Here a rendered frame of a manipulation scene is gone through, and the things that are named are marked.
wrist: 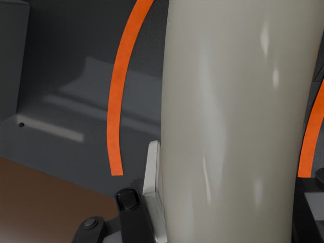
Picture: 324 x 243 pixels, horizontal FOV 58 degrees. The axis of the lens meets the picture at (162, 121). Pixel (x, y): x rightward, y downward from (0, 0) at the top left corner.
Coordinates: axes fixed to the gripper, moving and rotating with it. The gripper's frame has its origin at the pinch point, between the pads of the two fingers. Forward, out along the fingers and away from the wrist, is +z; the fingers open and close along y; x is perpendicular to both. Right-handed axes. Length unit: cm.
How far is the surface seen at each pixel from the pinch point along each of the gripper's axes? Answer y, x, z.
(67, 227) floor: -59, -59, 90
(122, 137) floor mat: -24, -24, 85
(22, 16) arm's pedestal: -42, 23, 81
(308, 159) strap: 40, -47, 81
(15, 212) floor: -78, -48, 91
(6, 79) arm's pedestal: -53, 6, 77
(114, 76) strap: -20, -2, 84
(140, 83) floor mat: -12, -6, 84
